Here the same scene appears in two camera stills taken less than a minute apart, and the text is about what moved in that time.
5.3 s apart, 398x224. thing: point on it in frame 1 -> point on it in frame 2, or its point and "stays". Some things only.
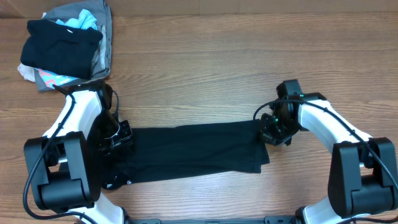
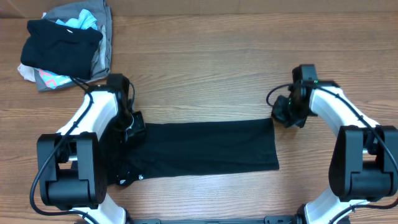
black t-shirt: [175, 152] stays
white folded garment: [27, 72] stays
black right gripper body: [279, 128] -> [290, 111]
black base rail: [268, 219] stays
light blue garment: [87, 20] stays
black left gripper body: [123, 136] -> [138, 125]
